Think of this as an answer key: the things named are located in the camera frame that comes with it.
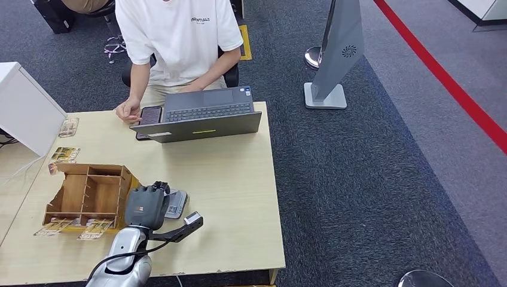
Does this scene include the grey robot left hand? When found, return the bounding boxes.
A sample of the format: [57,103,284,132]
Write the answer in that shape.
[124,181,171,232]

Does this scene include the person's right hand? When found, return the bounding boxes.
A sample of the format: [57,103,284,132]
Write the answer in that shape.
[115,97,142,124]

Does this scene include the person's left hand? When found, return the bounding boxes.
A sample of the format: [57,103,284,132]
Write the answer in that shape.
[178,81,204,94]

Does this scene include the person in background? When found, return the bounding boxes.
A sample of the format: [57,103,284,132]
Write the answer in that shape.
[61,0,112,14]

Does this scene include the black smartphone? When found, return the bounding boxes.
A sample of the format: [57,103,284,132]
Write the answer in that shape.
[135,105,163,141]

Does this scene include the black office chair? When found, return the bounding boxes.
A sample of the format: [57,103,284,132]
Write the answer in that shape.
[121,47,240,88]

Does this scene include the grey laptop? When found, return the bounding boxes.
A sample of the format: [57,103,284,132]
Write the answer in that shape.
[129,85,263,144]

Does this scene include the wooden compartment organiser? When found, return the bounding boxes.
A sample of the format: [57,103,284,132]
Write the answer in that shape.
[42,163,133,230]

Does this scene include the black swivel stool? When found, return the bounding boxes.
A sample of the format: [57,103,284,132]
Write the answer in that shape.
[85,2,129,65]

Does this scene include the yellow floor tape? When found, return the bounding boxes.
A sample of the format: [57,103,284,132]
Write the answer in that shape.
[239,25,253,61]

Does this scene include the white box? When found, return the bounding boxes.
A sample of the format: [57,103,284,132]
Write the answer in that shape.
[0,62,68,157]

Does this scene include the black bag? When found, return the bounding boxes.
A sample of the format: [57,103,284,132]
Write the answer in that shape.
[31,0,78,35]

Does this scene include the chrome stanchion base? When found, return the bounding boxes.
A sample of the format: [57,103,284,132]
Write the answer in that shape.
[397,270,454,287]
[304,45,323,71]

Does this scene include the grey sign stand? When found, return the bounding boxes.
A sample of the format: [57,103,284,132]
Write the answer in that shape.
[304,0,365,109]

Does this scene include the red floor tape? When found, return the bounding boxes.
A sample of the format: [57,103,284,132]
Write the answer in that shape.
[372,0,507,155]

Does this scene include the white cabinet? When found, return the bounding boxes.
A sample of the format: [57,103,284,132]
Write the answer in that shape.
[447,0,507,32]

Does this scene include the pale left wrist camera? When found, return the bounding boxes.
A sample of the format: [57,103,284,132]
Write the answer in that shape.
[148,211,204,243]

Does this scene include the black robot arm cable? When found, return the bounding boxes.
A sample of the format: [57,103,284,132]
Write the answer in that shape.
[87,237,171,282]

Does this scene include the black cables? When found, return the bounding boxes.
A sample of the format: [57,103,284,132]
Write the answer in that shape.
[0,129,19,149]

